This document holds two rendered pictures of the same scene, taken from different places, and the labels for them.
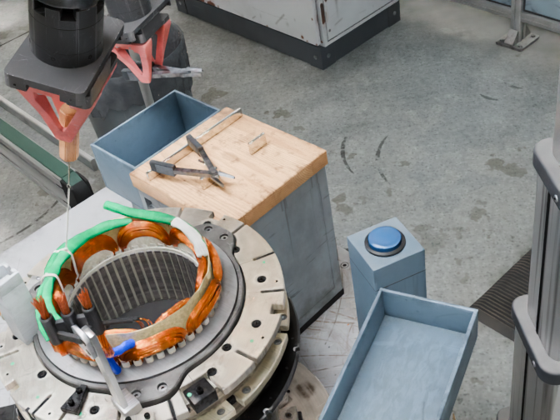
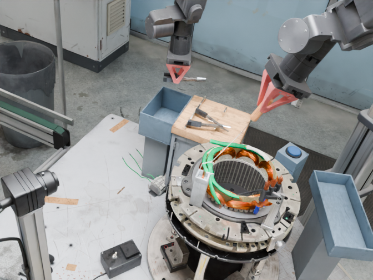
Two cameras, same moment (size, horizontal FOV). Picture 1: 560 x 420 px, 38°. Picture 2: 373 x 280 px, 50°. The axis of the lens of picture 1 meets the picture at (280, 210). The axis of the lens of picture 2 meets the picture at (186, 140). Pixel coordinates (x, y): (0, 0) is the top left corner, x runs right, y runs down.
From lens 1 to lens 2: 72 cm
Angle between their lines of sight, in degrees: 28
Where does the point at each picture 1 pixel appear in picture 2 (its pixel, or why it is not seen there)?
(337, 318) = not seen: hidden behind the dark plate
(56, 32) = (309, 68)
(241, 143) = (214, 111)
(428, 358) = (336, 195)
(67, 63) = (301, 80)
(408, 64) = (139, 72)
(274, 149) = (231, 114)
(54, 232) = (71, 159)
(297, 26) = (85, 50)
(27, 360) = (205, 214)
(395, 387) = (332, 207)
